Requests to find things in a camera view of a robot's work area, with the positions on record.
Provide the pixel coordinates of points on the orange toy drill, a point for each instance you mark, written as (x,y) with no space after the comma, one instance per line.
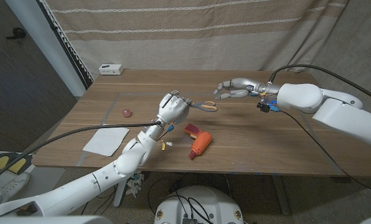
(201,143)

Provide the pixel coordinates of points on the white tissue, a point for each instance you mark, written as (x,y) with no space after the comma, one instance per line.
(106,141)

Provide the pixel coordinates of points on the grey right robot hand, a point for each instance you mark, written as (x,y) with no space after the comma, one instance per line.
(243,85)

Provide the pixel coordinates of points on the beige striped backdrop curtain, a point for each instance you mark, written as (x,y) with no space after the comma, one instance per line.
(173,46)

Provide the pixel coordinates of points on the orange grey scissors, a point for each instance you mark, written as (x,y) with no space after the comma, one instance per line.
(198,105)

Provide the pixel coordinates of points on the white blue floral object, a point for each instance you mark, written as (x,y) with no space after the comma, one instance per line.
(135,185)

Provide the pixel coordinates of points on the grey metal table leg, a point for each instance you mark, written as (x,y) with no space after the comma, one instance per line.
(120,193)
(280,193)

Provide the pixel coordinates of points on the white shoe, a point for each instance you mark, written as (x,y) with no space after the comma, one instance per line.
(9,188)

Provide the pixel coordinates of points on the white robot chest rim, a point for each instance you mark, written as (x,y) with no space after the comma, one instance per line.
(64,220)

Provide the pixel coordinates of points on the yellow black foot pedal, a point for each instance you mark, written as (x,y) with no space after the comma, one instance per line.
(19,166)
(0,162)

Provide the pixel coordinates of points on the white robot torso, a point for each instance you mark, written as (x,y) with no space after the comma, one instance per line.
(201,202)

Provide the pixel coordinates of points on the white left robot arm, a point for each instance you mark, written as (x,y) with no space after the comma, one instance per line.
(126,161)

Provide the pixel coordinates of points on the white power strip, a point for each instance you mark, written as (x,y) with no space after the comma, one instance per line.
(110,69)

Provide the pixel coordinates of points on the pink ball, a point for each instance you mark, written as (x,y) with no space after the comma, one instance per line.
(127,113)

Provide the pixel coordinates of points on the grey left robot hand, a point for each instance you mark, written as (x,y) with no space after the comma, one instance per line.
(173,107)

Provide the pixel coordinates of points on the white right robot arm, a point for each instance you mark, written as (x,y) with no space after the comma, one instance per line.
(344,115)

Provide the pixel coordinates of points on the black white triangle-pattern trim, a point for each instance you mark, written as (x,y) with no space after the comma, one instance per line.
(66,46)

